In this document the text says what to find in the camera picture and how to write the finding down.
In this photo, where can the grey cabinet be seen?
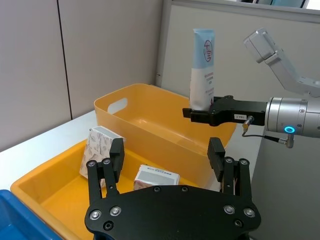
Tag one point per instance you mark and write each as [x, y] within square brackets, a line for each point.
[287, 195]

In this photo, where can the shallow yellow plastic tray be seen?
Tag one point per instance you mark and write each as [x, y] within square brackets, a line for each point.
[62, 195]

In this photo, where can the tall leaf-patterned box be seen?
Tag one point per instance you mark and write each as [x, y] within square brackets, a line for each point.
[96, 147]

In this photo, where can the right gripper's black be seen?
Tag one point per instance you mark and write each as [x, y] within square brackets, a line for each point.
[230, 110]

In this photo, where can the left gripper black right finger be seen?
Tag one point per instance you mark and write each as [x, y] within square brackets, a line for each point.
[242, 180]

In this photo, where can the deep yellow plastic bin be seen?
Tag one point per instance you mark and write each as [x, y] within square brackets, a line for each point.
[155, 130]

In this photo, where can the blue and white tube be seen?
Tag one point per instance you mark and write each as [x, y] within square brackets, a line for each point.
[202, 82]

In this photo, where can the small box with grey label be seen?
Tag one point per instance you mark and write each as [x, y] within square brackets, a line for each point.
[155, 177]

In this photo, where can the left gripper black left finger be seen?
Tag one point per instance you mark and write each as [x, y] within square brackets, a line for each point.
[96, 180]

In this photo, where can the blue plastic bin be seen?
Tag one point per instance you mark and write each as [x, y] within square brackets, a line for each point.
[17, 220]

